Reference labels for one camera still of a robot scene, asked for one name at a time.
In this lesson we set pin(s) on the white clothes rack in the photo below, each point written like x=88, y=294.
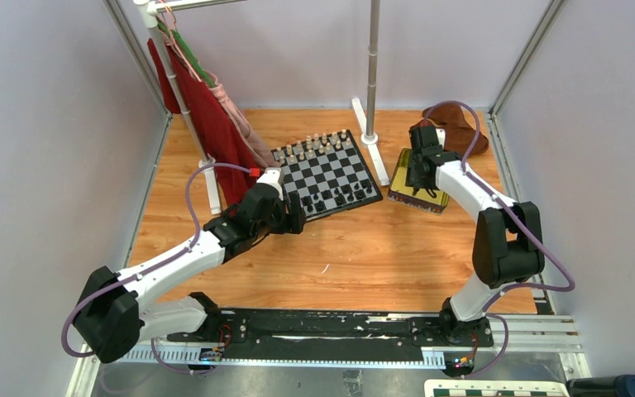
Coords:
x=149, y=11

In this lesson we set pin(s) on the yellow transparent tray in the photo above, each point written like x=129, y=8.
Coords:
x=431, y=201

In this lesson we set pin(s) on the black white chessboard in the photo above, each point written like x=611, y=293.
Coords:
x=328, y=172

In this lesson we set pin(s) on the green clothes hanger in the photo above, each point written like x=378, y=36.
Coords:
x=181, y=50

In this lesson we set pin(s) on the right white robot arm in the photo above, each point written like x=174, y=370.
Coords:
x=504, y=252

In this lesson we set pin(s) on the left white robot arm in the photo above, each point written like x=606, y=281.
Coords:
x=119, y=309

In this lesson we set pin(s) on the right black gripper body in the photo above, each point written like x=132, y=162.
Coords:
x=412, y=179

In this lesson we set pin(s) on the brown cloth pile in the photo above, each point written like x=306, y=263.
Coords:
x=450, y=117

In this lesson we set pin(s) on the dark blue object corner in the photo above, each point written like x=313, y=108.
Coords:
x=608, y=386

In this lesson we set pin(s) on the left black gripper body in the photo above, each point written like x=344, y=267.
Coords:
x=281, y=222

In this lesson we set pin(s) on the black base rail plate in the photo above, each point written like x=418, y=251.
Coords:
x=334, y=336

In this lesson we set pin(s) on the pink hanging garment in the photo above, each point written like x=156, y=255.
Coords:
x=260, y=152

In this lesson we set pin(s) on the red hanging garment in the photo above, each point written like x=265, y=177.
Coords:
x=217, y=134

